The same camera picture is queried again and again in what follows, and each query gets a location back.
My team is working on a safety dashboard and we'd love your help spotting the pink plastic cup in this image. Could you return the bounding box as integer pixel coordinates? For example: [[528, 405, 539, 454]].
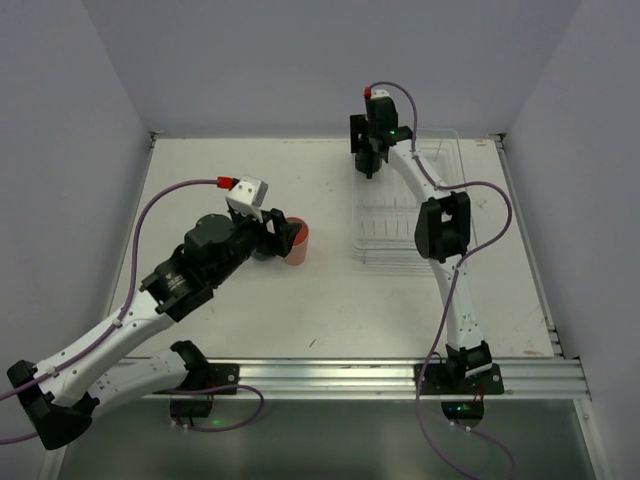
[[284, 217, 310, 266]]

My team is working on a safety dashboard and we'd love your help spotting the black metal mug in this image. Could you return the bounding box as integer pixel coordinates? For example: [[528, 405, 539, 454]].
[[354, 147, 383, 180]]

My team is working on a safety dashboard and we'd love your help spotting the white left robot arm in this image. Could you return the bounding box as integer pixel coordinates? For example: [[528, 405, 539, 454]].
[[7, 209, 302, 450]]

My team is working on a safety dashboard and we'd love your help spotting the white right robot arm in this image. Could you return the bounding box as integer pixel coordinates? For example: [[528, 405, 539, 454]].
[[350, 87, 493, 388]]

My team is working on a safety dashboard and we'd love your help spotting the left black controller box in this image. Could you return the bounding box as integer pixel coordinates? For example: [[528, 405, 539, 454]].
[[169, 399, 213, 424]]

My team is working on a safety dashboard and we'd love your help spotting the black controller box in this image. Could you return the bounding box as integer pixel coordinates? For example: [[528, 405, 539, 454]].
[[169, 399, 213, 424], [441, 401, 485, 427]]

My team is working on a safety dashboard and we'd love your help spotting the right black controller box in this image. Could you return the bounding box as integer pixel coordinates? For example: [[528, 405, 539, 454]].
[[441, 401, 485, 427]]

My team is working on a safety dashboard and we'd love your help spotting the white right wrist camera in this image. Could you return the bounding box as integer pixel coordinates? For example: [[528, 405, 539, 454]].
[[368, 89, 391, 100]]

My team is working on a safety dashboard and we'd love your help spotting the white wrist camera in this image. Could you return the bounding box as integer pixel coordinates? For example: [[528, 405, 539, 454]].
[[368, 89, 391, 100], [225, 176, 269, 223]]

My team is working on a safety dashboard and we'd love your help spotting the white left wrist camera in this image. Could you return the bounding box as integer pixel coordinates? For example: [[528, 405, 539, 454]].
[[225, 176, 269, 223]]

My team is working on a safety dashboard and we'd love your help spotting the clear wire dish rack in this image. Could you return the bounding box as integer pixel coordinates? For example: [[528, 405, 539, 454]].
[[352, 128, 466, 273]]

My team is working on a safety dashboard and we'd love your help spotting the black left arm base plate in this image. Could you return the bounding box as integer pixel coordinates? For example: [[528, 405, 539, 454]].
[[158, 363, 240, 395]]

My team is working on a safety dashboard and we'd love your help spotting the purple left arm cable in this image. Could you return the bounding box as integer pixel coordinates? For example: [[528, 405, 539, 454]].
[[0, 175, 266, 444]]

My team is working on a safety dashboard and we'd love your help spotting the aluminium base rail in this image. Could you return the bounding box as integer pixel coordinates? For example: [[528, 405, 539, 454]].
[[64, 355, 591, 401]]

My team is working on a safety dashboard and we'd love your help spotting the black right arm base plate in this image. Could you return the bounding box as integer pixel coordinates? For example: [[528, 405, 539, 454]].
[[414, 363, 505, 396]]

